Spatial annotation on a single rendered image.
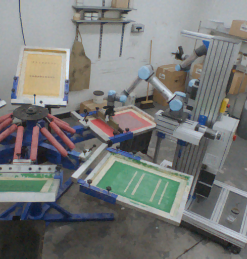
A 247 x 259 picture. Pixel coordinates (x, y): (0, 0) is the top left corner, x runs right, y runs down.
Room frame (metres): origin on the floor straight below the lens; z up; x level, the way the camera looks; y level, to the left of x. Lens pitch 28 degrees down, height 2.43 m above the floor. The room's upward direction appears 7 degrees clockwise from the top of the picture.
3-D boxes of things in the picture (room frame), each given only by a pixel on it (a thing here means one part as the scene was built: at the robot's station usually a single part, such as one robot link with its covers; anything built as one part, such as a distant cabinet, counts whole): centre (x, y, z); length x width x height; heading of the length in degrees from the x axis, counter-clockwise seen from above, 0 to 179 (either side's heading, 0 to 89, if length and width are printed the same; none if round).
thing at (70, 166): (1.95, 0.21, 0.90); 1.24 x 0.06 x 0.06; 72
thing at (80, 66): (4.67, 0.90, 1.06); 0.53 x 0.07 x 1.05; 132
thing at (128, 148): (2.74, -0.15, 0.79); 0.46 x 0.09 x 0.33; 132
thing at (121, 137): (2.47, 0.01, 0.98); 0.30 x 0.05 x 0.07; 132
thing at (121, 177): (1.86, -0.06, 1.05); 1.08 x 0.61 x 0.23; 72
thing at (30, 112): (2.14, 0.80, 0.67); 0.39 x 0.39 x 1.35
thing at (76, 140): (2.55, 0.34, 0.89); 1.24 x 0.06 x 0.06; 132
